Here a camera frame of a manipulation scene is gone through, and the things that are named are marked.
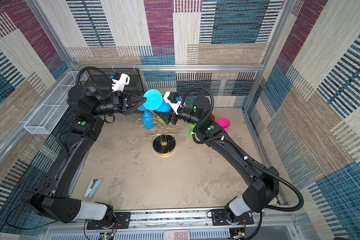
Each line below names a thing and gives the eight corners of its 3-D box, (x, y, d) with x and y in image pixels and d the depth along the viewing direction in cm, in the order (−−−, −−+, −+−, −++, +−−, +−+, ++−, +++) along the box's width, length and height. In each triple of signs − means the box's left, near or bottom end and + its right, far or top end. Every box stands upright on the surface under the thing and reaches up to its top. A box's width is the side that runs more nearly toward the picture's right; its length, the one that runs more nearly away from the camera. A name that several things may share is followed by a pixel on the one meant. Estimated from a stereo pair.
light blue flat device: (85, 197, 83) (83, 196, 80) (94, 179, 89) (92, 177, 87) (94, 198, 82) (92, 197, 80) (103, 180, 88) (100, 178, 86)
